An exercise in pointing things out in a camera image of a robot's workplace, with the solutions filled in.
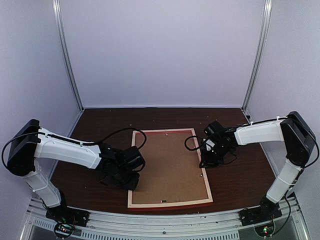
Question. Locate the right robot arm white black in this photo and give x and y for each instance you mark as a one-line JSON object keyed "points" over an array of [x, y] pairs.
{"points": [[290, 132]]}

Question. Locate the right round led board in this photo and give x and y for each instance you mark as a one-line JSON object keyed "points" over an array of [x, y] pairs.
{"points": [[264, 230]]}

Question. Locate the aluminium front rail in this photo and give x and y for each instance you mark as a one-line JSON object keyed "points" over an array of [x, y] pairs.
{"points": [[224, 225]]}

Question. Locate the red wooden picture frame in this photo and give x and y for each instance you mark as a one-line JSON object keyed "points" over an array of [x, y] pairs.
{"points": [[207, 185]]}

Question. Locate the left round led board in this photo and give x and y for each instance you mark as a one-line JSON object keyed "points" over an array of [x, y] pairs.
{"points": [[63, 230]]}

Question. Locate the round led board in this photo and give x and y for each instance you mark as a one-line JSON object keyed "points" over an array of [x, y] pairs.
{"points": [[264, 230], [63, 230]]}

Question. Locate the aluminium corner post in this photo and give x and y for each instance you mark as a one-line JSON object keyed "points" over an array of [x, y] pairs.
{"points": [[264, 30], [56, 4]]}

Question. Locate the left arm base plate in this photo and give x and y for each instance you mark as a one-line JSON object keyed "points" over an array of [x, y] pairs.
{"points": [[67, 215]]}

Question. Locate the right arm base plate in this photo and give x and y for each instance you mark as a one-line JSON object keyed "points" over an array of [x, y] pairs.
{"points": [[252, 216]]}

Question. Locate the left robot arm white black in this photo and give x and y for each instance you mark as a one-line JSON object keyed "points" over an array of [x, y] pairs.
{"points": [[32, 142]]}

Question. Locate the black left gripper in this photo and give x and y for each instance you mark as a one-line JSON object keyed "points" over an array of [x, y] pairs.
{"points": [[131, 186]]}

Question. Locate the left aluminium corner post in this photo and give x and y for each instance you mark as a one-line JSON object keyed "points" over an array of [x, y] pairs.
{"points": [[56, 4]]}

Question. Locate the right aluminium corner post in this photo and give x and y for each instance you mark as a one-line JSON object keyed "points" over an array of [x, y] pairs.
{"points": [[264, 30]]}

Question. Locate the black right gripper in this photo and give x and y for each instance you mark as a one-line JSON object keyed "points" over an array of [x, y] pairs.
{"points": [[208, 163]]}

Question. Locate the brown backing board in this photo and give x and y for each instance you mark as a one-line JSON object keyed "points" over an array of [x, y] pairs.
{"points": [[170, 170]]}

